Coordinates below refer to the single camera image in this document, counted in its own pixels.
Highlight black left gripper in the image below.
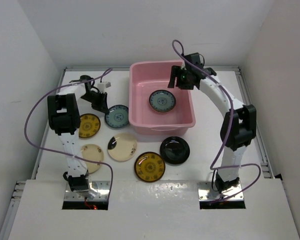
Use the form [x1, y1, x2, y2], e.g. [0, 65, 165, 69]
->
[80, 91, 109, 114]

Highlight blue floral plate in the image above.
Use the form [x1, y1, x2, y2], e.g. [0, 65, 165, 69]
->
[148, 89, 177, 113]
[104, 104, 129, 129]

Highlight yellow patterned plate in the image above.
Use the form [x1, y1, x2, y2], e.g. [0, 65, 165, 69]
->
[133, 151, 166, 183]
[78, 113, 101, 139]

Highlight cream plate black brushstroke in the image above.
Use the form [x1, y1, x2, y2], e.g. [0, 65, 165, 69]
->
[107, 133, 138, 162]

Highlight cream plate small motifs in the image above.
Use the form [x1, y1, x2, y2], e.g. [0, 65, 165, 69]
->
[81, 144, 104, 174]

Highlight yellow patterned plate front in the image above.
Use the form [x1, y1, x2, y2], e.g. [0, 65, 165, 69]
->
[133, 151, 166, 183]

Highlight black glossy plate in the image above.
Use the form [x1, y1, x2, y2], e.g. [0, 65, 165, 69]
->
[159, 136, 191, 165]

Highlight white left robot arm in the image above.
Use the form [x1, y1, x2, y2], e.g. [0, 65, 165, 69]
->
[47, 75, 111, 199]

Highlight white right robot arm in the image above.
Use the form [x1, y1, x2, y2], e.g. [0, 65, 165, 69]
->
[168, 52, 257, 194]

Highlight pink plastic bin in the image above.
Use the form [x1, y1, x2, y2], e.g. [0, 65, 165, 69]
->
[128, 60, 196, 136]

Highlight white front cover board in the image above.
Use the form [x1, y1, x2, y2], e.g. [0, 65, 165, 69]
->
[9, 179, 299, 240]

